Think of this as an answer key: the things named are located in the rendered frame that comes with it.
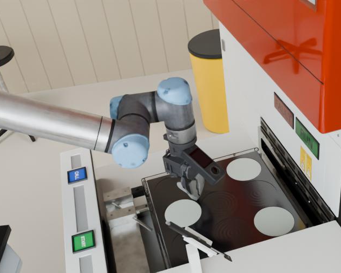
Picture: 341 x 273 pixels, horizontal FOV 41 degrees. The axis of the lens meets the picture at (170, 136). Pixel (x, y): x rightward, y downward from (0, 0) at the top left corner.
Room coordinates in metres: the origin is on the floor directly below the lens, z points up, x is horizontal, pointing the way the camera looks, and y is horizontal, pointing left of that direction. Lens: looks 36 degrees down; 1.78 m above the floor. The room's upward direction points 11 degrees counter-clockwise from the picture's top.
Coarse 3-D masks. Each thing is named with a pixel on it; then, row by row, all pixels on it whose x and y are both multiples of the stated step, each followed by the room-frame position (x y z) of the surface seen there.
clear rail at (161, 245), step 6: (144, 180) 1.02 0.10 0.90; (144, 186) 1.00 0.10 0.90; (150, 198) 0.95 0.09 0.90; (150, 204) 0.92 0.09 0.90; (150, 210) 0.90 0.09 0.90; (156, 222) 0.85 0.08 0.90; (156, 228) 0.83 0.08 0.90; (156, 234) 0.81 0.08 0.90; (162, 240) 0.78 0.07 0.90; (162, 246) 0.76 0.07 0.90; (162, 252) 0.74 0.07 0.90; (162, 258) 0.73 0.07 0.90; (168, 264) 0.71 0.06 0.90
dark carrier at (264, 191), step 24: (264, 168) 0.98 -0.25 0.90; (168, 192) 0.96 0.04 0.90; (216, 192) 0.92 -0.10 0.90; (240, 192) 0.90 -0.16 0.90; (264, 192) 0.89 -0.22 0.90; (216, 216) 0.83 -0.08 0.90; (240, 216) 0.82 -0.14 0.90; (168, 240) 0.78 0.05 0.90; (216, 240) 0.75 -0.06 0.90; (240, 240) 0.74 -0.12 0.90; (264, 240) 0.72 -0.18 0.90
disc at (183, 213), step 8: (184, 200) 0.91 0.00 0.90; (192, 200) 0.90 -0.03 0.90; (168, 208) 0.89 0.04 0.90; (176, 208) 0.89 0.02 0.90; (184, 208) 0.88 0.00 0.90; (192, 208) 0.88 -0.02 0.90; (200, 208) 0.87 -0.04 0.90; (168, 216) 0.86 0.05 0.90; (176, 216) 0.86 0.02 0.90; (184, 216) 0.85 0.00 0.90; (192, 216) 0.85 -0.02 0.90; (176, 224) 0.83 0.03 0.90; (184, 224) 0.83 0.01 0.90
